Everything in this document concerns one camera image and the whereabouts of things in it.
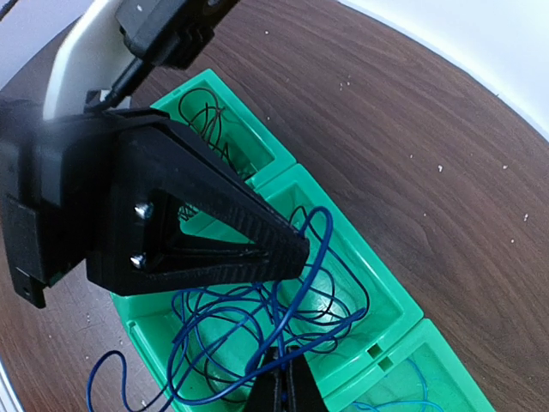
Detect middle green plastic bin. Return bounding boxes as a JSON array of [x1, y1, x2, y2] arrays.
[[113, 165, 423, 411]]

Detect left green plastic bin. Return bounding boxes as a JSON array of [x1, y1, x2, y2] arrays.
[[151, 69, 297, 190]]

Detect right green plastic bin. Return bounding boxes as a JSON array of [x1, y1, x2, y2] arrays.
[[324, 318, 494, 411]]

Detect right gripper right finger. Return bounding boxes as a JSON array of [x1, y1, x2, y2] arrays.
[[285, 354, 328, 412]]

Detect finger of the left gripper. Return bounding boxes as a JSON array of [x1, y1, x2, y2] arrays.
[[105, 116, 309, 258], [85, 128, 311, 298]]

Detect light blue cable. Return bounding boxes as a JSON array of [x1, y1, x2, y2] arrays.
[[351, 358, 443, 412]]

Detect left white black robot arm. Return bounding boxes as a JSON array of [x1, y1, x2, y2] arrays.
[[1, 1, 310, 308]]

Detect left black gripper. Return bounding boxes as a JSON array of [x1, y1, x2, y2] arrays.
[[0, 98, 172, 310]]

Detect left black camera cable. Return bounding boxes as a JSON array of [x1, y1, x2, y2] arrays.
[[100, 58, 149, 108]]

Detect green plastic bin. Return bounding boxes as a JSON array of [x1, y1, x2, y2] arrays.
[[151, 69, 297, 190], [324, 318, 494, 411], [113, 165, 423, 411]]

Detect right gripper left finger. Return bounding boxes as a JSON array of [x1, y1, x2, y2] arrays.
[[244, 367, 286, 412]]

